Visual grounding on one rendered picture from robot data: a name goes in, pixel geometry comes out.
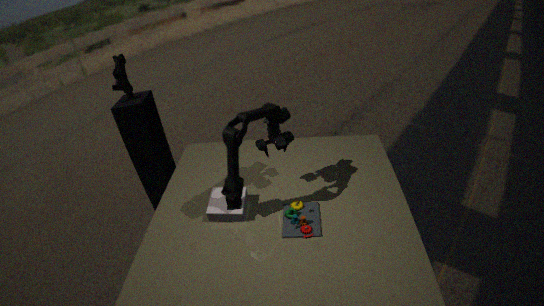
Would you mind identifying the yellow gear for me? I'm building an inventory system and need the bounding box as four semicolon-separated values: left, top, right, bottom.
290;200;304;210

